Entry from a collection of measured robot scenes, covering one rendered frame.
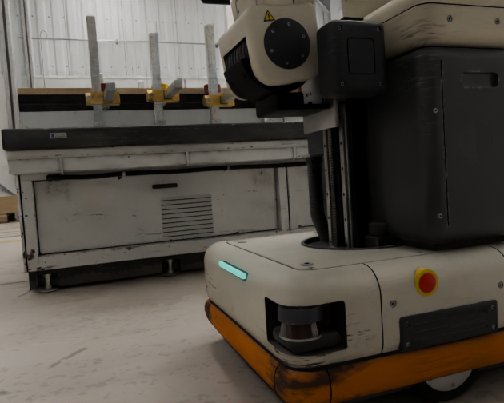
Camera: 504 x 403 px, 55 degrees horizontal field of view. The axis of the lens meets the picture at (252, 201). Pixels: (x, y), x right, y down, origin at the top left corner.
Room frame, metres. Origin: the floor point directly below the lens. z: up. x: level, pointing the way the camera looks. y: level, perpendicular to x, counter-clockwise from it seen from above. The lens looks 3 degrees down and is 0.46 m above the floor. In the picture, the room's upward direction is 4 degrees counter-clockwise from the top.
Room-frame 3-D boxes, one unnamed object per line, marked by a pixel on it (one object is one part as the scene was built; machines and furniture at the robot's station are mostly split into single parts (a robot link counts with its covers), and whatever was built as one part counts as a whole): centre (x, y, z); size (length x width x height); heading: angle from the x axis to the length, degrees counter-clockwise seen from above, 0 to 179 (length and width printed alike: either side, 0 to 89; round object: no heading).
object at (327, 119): (1.08, -0.12, 0.68); 0.28 x 0.27 x 0.25; 19
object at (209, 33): (2.19, 0.14, 0.90); 0.04 x 0.04 x 0.48; 20
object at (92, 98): (2.03, 0.59, 0.82); 0.14 x 0.06 x 0.05; 110
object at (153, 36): (2.11, 0.38, 0.86); 0.04 x 0.04 x 0.48; 20
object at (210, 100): (2.20, 0.12, 0.81); 0.14 x 0.06 x 0.05; 110
